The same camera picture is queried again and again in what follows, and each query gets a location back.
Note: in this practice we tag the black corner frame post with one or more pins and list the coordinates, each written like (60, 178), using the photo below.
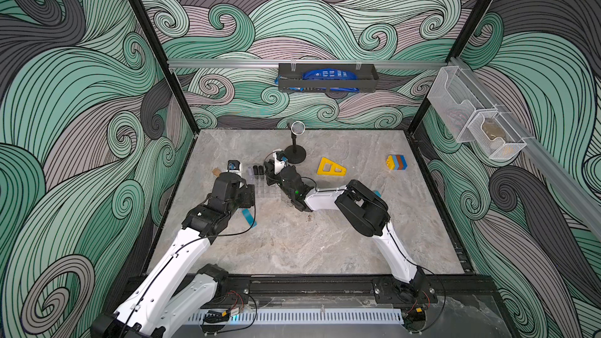
(161, 57)
(479, 10)

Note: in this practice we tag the teal curved arch block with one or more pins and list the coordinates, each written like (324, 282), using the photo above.
(249, 217)

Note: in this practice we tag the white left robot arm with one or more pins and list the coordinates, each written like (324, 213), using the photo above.
(159, 306)

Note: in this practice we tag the white perforated cable duct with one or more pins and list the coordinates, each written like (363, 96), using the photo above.
(317, 316)

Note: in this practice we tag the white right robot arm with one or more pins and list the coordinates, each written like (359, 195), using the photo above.
(366, 212)

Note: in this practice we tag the clear wall bin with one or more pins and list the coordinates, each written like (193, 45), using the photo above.
(469, 118)

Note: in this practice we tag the clear acrylic lipstick organizer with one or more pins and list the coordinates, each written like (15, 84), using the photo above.
(264, 189)

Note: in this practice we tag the black corner frame post left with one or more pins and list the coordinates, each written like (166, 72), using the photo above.
(161, 57)

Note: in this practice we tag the silver mesh microphone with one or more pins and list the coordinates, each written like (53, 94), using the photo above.
(298, 128)

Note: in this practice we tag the aluminium rail back wall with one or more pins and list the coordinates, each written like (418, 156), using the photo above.
(274, 63)

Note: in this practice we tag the blue plastic object in tray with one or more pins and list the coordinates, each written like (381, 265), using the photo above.
(329, 74)

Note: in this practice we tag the black wall shelf tray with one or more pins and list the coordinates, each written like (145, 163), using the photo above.
(290, 79)

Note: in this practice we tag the yellow triangle stencil block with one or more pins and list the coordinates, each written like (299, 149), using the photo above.
(328, 167)

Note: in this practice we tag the black corner frame post right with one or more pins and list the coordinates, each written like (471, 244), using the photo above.
(479, 10)

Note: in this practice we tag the aluminium rail right wall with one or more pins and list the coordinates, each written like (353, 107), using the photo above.
(567, 187)

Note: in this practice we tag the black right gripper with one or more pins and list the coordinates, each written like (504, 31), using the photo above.
(277, 177)

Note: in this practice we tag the multicolour stacked toy bricks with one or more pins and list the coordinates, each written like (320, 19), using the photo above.
(396, 162)

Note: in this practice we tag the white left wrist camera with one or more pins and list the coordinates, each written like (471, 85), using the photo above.
(234, 166)

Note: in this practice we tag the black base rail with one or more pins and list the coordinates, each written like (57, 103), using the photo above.
(359, 289)

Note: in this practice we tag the aluminium rail wall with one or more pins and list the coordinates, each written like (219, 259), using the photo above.
(567, 187)
(274, 63)

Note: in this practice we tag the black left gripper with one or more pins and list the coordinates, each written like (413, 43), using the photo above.
(249, 195)

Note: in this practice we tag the black microphone stand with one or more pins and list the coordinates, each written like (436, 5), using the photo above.
(295, 153)

